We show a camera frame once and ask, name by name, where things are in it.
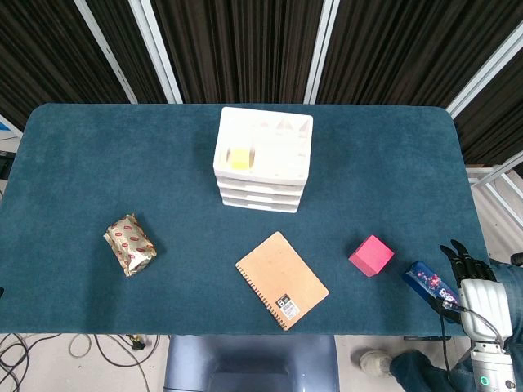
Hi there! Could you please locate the teal table cloth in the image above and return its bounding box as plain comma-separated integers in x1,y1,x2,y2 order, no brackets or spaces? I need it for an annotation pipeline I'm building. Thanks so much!
0,102,491,336

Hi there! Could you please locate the yellow block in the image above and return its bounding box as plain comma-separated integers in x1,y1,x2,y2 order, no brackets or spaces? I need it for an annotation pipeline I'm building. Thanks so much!
230,149,251,169

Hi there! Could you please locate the black pleated curtain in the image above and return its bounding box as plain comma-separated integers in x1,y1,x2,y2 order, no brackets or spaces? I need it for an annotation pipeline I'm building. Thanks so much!
84,0,168,104
315,0,523,108
453,51,523,165
0,0,126,131
150,0,324,104

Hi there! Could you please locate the aluminium frame rack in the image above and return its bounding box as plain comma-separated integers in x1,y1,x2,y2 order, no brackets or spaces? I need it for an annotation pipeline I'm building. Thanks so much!
465,151,523,230

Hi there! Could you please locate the kraft spiral notebook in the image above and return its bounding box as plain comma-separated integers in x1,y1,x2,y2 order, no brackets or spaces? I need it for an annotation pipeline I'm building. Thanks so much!
235,231,330,332

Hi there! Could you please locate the pink cube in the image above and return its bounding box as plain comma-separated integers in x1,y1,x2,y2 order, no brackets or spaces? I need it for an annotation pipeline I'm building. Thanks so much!
348,234,396,278

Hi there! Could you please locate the clear plastic drawer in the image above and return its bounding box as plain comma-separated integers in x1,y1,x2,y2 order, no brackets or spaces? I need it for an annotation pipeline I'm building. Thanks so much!
217,188,306,203
220,198,303,214

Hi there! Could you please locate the beige shoe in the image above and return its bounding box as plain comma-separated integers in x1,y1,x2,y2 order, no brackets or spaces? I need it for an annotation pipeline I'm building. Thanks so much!
358,348,396,377

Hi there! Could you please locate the white aluminium frame post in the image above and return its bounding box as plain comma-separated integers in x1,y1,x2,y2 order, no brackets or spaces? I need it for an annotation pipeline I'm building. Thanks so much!
128,0,184,105
74,0,139,104
303,0,341,105
446,31,523,120

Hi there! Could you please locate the blue-grey robot torso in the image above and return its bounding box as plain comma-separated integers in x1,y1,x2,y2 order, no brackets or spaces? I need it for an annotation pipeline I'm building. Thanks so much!
163,334,340,392

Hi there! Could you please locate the white blue-edged board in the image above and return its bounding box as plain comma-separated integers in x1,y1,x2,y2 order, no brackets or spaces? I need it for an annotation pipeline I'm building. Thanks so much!
0,114,24,140

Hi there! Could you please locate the black floor cable tangle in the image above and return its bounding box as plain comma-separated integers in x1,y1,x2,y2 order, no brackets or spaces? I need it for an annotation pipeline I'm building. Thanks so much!
0,333,32,392

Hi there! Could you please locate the long black floor cable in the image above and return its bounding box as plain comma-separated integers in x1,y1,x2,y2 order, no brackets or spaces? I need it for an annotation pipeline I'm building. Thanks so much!
94,334,161,392

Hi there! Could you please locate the person's leg in jeans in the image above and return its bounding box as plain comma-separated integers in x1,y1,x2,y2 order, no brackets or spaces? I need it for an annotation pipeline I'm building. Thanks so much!
390,350,477,392

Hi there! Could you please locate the white plastic drawer cabinet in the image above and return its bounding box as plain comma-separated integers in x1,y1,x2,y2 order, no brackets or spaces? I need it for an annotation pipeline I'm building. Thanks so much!
212,106,315,214

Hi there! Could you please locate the blue floral pencil case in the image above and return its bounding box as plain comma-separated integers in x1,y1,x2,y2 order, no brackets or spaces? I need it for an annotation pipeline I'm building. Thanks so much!
401,261,463,323

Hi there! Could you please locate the clear drawer with small toys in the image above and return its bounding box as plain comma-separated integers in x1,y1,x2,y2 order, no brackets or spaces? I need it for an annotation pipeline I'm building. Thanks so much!
214,175,308,191

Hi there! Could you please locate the gold foil snack packet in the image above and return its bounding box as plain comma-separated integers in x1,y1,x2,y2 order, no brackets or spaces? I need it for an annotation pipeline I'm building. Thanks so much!
103,213,158,278

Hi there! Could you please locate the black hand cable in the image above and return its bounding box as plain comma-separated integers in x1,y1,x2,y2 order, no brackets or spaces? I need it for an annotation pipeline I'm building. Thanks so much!
435,296,507,385

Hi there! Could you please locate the grey looped floor cable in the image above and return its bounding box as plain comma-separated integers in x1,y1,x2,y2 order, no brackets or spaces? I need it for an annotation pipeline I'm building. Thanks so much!
68,334,97,359

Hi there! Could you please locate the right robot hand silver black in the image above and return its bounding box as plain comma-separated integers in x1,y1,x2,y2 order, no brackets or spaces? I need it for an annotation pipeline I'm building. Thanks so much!
439,238,514,342

